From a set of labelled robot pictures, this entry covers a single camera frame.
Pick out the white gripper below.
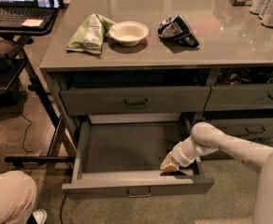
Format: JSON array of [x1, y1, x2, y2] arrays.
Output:
[[160, 138, 205, 173]]

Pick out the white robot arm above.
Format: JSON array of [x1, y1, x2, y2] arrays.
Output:
[[160, 122, 273, 224]]

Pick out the grey drawer cabinet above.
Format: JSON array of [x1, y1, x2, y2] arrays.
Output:
[[39, 0, 273, 166]]

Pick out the open laptop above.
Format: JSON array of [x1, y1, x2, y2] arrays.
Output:
[[0, 0, 56, 30]]

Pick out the black chip bag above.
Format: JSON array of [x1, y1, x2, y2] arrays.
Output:
[[158, 14, 199, 48]]

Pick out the white paper bowl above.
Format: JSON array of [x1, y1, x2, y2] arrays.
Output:
[[108, 21, 149, 47]]

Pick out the white sneaker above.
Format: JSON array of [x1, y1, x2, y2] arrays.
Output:
[[33, 209, 48, 224]]

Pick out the green chip bag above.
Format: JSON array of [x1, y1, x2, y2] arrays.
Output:
[[66, 13, 115, 55]]

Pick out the person leg beige trousers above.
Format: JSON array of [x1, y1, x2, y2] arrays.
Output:
[[0, 171, 37, 224]]

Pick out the black laptop stand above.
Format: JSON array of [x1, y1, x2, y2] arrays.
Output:
[[0, 7, 81, 167]]

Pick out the black floor cable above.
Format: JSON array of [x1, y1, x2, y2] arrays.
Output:
[[20, 112, 74, 224]]

